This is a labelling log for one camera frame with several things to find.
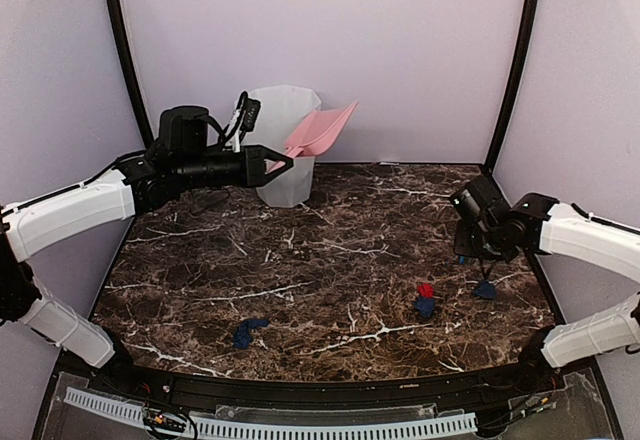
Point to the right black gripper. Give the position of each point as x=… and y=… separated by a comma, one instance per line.
x=462, y=245

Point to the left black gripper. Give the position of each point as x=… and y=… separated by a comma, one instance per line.
x=254, y=172

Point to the pink plastic dustpan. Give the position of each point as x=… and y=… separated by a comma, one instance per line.
x=318, y=131

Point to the long dark blue scrap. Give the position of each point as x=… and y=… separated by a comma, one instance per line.
x=242, y=337

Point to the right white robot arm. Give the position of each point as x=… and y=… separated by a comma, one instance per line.
x=595, y=261

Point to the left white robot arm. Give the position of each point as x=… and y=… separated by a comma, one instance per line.
x=191, y=151

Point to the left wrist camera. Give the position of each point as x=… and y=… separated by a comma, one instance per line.
x=243, y=120

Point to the left black frame post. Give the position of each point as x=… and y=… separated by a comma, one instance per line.
x=128, y=70

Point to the black frame post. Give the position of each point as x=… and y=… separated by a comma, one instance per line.
x=128, y=70
x=517, y=67

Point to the black front table rail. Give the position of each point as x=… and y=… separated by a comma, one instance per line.
x=483, y=388

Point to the right black frame post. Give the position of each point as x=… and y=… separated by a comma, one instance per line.
x=517, y=67

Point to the white slotted cable duct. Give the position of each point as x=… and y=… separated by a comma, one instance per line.
x=254, y=423

